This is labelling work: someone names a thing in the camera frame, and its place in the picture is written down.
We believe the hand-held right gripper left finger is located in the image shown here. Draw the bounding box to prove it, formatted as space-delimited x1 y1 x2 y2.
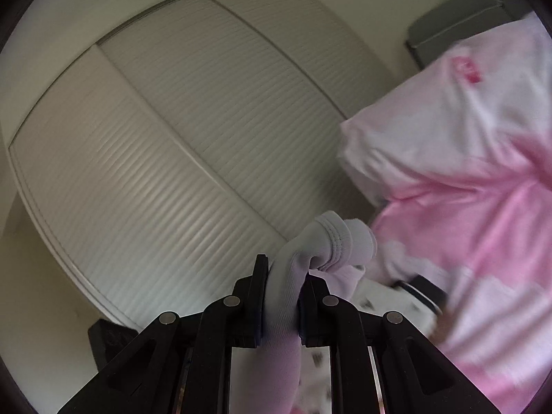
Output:
57 254 270 414

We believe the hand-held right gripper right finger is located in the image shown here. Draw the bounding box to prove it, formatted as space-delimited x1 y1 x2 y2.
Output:
297 277 493 414

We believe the pale small long-sleeved shirt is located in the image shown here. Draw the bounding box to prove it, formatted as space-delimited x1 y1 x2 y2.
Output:
261 210 378 414

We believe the dark blurred object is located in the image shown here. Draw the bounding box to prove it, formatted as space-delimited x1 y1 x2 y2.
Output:
394 277 449 315

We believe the white louvered wardrobe door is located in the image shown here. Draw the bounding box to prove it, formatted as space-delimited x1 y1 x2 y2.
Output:
100 0 376 242
9 45 294 333
197 0 397 119

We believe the pink and white quilt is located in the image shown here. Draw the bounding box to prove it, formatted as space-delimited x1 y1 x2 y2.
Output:
338 11 552 414

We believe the dark grey headboard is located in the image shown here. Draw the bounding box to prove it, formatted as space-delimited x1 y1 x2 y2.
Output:
405 0 531 70

